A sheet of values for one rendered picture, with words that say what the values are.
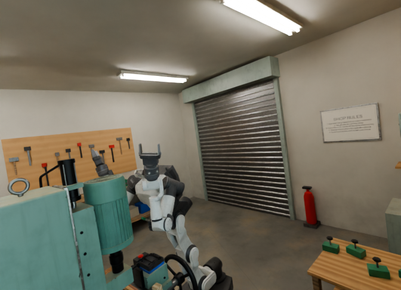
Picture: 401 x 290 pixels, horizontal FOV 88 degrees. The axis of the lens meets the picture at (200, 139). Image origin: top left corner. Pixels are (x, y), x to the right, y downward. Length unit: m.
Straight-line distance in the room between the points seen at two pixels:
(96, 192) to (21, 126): 3.37
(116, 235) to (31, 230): 0.32
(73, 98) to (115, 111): 0.75
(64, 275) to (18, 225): 0.24
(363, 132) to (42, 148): 4.70
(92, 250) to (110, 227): 0.10
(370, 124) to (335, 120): 0.39
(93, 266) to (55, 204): 0.31
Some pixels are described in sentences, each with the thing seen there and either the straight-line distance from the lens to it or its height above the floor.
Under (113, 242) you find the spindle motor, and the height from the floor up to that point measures 1.24.
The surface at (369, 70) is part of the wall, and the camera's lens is 3.38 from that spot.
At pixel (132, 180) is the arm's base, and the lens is 1.83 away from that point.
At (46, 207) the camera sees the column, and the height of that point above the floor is 1.48.
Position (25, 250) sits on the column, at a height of 1.37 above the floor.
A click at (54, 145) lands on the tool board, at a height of 1.77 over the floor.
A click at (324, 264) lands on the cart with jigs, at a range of 2.07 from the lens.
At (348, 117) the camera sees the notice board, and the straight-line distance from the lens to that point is 3.37.
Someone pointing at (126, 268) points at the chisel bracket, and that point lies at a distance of 1.20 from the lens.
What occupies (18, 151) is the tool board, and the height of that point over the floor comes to 1.75.
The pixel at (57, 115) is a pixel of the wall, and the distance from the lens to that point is 4.34.
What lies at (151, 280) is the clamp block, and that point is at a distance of 1.32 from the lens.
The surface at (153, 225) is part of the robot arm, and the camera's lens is 1.37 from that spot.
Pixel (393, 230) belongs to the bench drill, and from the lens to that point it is 2.63.
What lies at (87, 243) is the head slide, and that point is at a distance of 1.01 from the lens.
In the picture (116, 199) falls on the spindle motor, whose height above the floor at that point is 1.42.
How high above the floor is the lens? 1.66
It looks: 2 degrees down
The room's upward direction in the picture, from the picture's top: 8 degrees counter-clockwise
